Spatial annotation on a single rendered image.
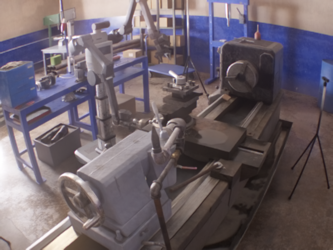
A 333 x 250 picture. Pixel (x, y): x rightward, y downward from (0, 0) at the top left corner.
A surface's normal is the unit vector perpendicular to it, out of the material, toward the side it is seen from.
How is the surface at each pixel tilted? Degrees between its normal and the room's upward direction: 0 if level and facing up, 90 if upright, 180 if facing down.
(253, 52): 90
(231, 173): 0
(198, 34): 90
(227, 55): 90
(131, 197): 70
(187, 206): 0
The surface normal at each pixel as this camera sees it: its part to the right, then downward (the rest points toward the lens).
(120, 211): 0.79, -0.10
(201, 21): -0.52, 0.40
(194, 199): -0.03, -0.89
